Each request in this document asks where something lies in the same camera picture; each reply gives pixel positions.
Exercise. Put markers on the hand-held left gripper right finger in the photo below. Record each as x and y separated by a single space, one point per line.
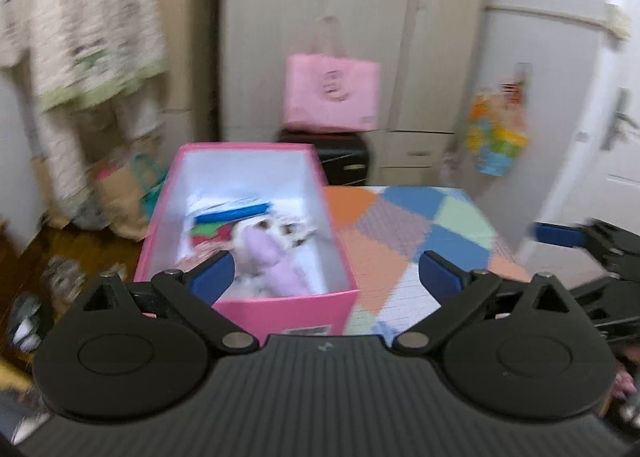
440 274

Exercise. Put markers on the patchwork table mat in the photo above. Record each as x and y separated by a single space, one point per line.
380 257

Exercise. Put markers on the pink cardboard box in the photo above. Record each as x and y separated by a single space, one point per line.
280 312

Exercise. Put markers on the grey patterned slipper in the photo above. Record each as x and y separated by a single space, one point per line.
65 279
25 319

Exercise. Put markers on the beige wardrobe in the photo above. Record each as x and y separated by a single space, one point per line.
265 37

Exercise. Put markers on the tall beige cabinet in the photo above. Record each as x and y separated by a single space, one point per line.
195 62

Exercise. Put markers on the colourful paper gift bag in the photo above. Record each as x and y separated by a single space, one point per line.
495 147

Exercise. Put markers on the brown paper bag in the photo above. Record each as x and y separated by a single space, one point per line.
120 197

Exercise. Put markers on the pink tote bag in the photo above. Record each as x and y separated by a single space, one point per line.
330 107

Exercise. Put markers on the white door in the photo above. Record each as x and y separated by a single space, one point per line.
600 187

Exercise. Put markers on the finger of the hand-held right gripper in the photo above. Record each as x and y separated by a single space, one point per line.
557 234

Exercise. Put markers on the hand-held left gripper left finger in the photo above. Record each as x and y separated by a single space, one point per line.
215 277

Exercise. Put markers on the cream knitted panda cardigan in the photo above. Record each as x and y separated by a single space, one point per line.
90 37

